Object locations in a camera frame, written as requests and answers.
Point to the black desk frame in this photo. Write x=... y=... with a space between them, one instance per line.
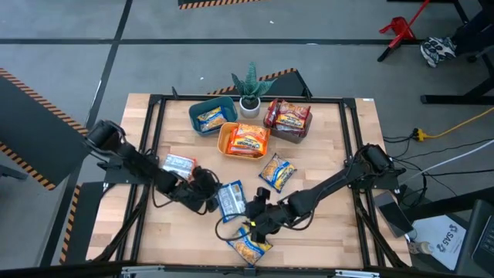
x=455 y=99

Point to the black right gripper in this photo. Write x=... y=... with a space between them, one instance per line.
x=266 y=216

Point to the large black hazard-striped mat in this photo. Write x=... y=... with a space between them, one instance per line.
x=34 y=127

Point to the person's shoe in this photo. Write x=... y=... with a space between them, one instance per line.
x=438 y=52

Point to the snake plant in white pot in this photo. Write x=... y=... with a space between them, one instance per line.
x=250 y=109

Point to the narrow black hazard-striped mat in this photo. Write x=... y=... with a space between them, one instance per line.
x=88 y=216

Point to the teal plastic bin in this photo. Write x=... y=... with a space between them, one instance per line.
x=194 y=114

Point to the person's leg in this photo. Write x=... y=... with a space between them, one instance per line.
x=476 y=32

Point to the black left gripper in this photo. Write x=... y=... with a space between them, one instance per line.
x=200 y=187

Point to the red metal stand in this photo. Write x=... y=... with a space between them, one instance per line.
x=399 y=29

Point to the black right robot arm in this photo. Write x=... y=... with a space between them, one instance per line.
x=328 y=185

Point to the clear plastic bottle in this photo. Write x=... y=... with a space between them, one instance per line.
x=422 y=247

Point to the grey-brown plastic bin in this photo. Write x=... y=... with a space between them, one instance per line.
x=293 y=138

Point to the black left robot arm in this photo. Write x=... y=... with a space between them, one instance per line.
x=139 y=164

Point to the blue Maruchan noodle packet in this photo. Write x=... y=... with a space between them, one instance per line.
x=211 y=119
x=247 y=251
x=231 y=201
x=277 y=171

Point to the black stand foot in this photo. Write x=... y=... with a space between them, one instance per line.
x=386 y=54
x=11 y=172

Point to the black smartphone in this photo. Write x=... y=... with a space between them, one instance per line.
x=393 y=216

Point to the black desk leg bar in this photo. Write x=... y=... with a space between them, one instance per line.
x=455 y=201

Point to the silver camera mount bar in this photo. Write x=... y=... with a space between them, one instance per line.
x=135 y=270

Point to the yellow-orange plastic bin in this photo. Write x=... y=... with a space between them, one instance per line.
x=223 y=141

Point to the black hazard-striped floor mat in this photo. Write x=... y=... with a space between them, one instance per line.
x=287 y=85
x=193 y=2

